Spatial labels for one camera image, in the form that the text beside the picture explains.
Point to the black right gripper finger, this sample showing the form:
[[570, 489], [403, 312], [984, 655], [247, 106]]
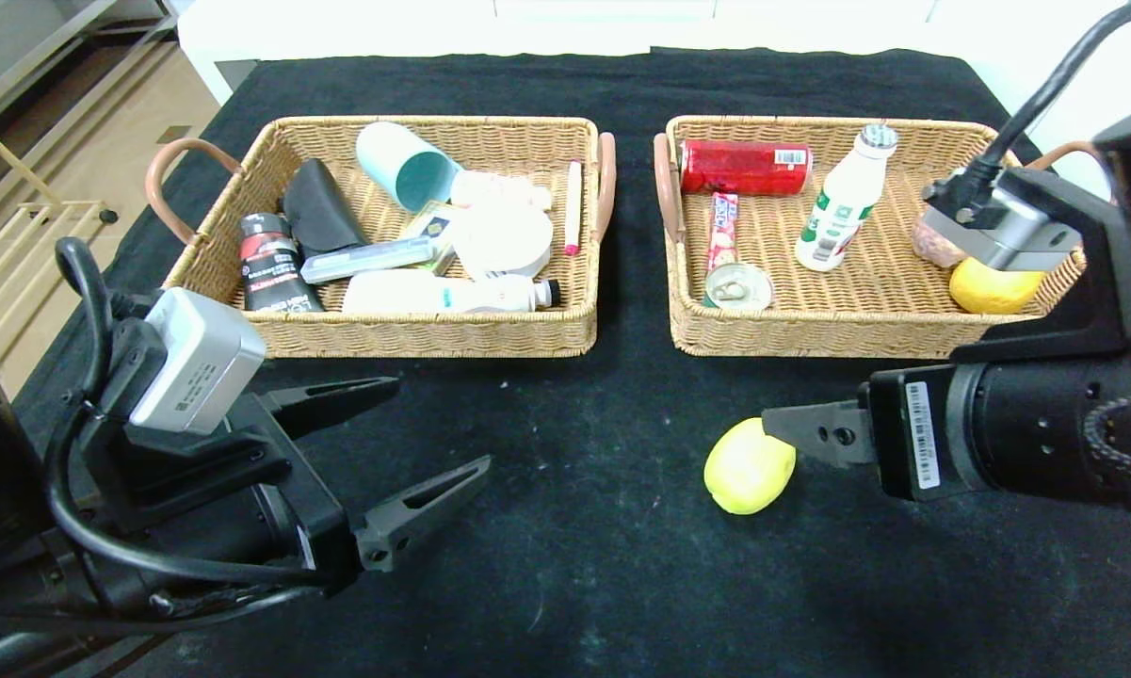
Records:
[[819, 433]]

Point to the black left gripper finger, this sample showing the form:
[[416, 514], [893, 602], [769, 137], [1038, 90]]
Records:
[[386, 537], [320, 403]]

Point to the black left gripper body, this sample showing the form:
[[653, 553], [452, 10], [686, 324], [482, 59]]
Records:
[[309, 490]]

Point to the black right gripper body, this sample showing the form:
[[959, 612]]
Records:
[[915, 433]]

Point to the yellow lemon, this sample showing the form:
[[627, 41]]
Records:
[[744, 471]]

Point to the white electric brush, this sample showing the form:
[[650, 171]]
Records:
[[405, 294]]

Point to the clear compass case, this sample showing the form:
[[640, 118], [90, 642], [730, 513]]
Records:
[[367, 261]]

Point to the tin can with pull tab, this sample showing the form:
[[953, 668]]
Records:
[[739, 286]]

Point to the white milk drink bottle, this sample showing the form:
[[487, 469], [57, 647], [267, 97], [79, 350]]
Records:
[[843, 207]]

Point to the white pink marker pen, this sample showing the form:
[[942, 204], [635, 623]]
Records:
[[573, 207]]

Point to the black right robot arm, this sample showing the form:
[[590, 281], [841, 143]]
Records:
[[1130, 301]]

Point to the wicker basket holding toiletries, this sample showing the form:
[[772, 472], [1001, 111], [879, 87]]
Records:
[[386, 333]]

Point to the wicker basket holding food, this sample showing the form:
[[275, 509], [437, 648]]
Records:
[[857, 301]]

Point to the black facial cleanser tube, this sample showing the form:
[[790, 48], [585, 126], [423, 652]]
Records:
[[278, 276]]

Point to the yellow pear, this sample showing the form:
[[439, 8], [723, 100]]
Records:
[[993, 292]]

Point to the brown bread roll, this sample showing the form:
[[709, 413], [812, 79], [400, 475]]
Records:
[[932, 247]]

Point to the black glasses case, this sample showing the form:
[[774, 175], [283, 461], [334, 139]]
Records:
[[320, 212]]

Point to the green gold card box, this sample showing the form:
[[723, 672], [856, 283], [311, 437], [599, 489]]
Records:
[[438, 224]]

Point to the red chewy candy stick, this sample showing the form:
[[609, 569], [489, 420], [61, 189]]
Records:
[[723, 226]]

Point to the black table cloth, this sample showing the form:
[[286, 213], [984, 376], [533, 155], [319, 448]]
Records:
[[622, 584]]

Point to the white round container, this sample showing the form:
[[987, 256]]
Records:
[[507, 240]]

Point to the teal plastic cup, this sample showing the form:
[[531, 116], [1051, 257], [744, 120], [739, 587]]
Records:
[[405, 168]]

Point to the red soda can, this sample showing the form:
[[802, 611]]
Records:
[[739, 168]]

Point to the pink lotion bottle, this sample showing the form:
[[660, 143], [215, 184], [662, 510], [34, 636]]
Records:
[[499, 190]]

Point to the wooden wheeled rack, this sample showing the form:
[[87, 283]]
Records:
[[19, 264]]

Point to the white low table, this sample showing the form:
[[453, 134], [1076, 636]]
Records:
[[245, 28]]

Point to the white cabinet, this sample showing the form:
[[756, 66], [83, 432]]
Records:
[[1036, 38]]

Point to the grey metal shelf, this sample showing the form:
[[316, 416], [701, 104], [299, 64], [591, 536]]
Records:
[[19, 56]]

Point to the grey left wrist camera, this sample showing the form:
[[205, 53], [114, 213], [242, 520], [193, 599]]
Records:
[[193, 363]]

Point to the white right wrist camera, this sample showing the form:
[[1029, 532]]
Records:
[[1017, 231]]

